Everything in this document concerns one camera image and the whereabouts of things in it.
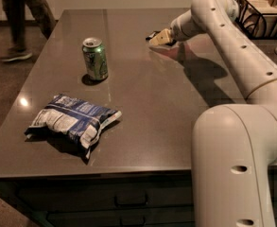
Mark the person legs in background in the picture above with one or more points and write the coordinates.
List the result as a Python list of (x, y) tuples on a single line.
[(15, 12)]

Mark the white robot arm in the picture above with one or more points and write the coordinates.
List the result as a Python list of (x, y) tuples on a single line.
[(232, 144)]

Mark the black wire basket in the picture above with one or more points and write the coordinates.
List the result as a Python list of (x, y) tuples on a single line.
[(255, 24)]

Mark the drawer with handle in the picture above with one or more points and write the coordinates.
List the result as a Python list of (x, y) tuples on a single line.
[(144, 217), (106, 196)]

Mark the dark rxbar chocolate bar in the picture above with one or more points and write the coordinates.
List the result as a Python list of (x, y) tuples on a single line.
[(152, 35)]

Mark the lower drawer with handle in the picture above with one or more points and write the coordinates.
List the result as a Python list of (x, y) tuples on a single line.
[(144, 217)]

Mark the green soda can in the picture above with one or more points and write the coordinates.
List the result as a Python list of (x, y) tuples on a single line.
[(95, 58)]

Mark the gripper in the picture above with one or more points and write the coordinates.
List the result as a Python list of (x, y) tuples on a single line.
[(180, 27)]

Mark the blue white chip bag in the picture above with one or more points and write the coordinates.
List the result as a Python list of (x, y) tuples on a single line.
[(81, 121)]

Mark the upper drawer with handle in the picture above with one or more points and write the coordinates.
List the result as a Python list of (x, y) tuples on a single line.
[(106, 196)]

